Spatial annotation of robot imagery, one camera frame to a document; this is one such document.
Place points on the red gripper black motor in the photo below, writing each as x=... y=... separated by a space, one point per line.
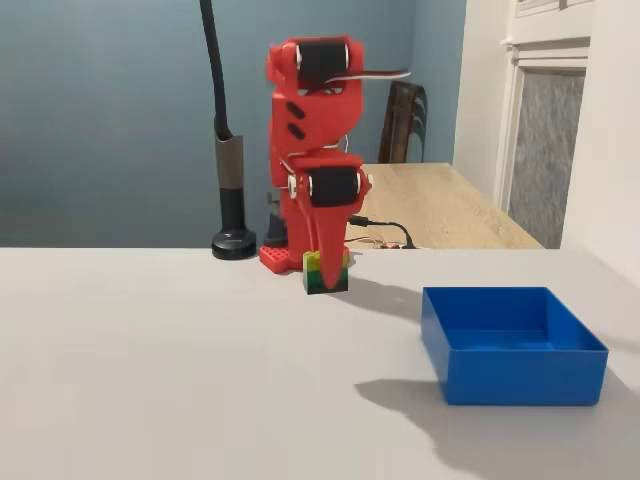
x=331 y=188

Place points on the green lego brick stack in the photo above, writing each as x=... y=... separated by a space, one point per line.
x=312 y=280

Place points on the red robot arm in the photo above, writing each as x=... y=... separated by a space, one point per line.
x=320 y=115

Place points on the blue plastic bin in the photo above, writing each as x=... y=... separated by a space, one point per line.
x=520 y=375

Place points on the small controller board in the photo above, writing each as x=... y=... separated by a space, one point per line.
x=387 y=245

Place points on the black gooseneck stand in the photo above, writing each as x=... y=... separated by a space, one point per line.
x=230 y=200

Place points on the light wooden table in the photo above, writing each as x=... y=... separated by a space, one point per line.
x=440 y=205

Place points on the dark brown chair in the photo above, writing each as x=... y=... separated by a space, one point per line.
x=400 y=125

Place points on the white framed frosted door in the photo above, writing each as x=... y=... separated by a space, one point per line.
x=545 y=140

